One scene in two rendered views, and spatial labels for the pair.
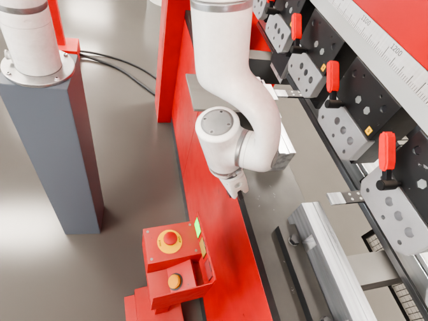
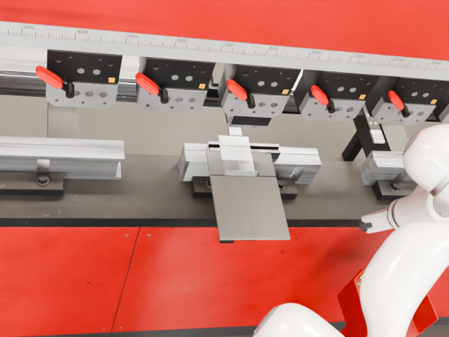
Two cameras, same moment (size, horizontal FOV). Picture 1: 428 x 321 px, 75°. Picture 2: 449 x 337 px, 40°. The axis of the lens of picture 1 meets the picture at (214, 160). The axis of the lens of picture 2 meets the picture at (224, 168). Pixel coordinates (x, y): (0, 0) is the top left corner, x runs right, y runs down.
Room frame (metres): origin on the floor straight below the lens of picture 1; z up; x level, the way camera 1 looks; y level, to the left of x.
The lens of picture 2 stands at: (0.87, 1.01, 2.25)
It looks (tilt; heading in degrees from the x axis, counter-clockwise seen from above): 51 degrees down; 271
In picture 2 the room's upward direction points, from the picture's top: 23 degrees clockwise
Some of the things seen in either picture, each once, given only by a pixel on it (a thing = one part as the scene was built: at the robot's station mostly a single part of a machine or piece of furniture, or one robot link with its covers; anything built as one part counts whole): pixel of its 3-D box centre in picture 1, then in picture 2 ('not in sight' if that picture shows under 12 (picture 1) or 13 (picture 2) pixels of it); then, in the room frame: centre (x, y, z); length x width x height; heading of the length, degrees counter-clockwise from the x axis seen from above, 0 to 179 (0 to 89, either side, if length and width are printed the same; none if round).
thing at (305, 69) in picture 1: (324, 57); (334, 85); (0.71, -0.18, 1.26); 0.15 x 0.09 x 0.17; 27
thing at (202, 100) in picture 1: (227, 92); (246, 194); (0.80, 0.03, 1.00); 0.26 x 0.18 x 0.01; 117
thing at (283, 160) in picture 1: (263, 120); (249, 164); (0.82, -0.12, 0.92); 0.39 x 0.06 x 0.10; 27
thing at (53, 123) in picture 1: (69, 167); not in sight; (0.60, 0.58, 0.50); 0.18 x 0.18 x 1.00; 22
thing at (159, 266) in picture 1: (174, 260); (387, 305); (0.29, 0.01, 0.75); 0.20 x 0.16 x 0.18; 31
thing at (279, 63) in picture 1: (280, 62); (251, 116); (0.87, -0.10, 1.13); 0.10 x 0.02 x 0.10; 27
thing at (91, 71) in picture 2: not in sight; (82, 67); (1.24, 0.10, 1.26); 0.15 x 0.09 x 0.17; 27
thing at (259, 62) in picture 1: (290, 69); (62, 80); (1.44, -0.23, 0.81); 0.64 x 0.08 x 0.14; 117
